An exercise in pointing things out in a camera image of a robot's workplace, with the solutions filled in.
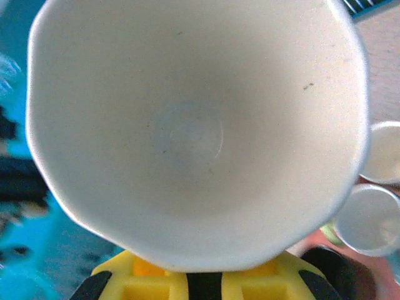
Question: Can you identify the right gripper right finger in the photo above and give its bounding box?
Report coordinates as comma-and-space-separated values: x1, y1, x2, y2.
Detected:
221, 253, 344, 300

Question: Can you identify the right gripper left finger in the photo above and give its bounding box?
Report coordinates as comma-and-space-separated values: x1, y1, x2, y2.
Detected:
71, 249, 188, 300

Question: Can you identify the dark grey mug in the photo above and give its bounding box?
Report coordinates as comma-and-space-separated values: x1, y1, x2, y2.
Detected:
299, 246, 378, 300

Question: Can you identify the light green mug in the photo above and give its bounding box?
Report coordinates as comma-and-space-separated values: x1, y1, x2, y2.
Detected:
320, 220, 344, 246

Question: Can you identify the light blue mug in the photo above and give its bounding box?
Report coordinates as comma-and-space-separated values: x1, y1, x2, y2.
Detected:
332, 183, 400, 258

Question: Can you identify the plain white mug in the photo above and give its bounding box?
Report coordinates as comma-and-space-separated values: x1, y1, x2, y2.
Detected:
26, 0, 373, 274

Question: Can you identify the pale pink mug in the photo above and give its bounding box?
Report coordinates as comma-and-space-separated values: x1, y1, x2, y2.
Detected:
359, 121, 400, 185

